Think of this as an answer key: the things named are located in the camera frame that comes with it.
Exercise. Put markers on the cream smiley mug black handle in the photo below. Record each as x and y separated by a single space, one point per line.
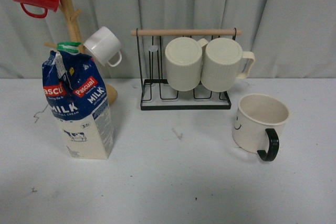
259 122

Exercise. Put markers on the blue Pascual milk carton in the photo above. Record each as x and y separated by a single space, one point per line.
78 99

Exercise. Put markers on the cream ribbed mug left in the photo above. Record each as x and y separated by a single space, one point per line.
183 61

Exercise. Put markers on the cream ribbed mug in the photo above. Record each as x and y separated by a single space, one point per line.
183 61
224 62

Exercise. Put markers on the wooden mug tree stand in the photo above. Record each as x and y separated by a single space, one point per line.
70 15

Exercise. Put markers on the cream ribbed mug right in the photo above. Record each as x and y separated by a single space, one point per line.
224 62

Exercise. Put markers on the white enamel mug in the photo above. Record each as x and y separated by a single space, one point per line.
105 47

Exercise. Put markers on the grey curtain backdrop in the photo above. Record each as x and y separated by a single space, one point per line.
290 38

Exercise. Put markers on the black wire cup rack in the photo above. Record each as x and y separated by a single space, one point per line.
156 94

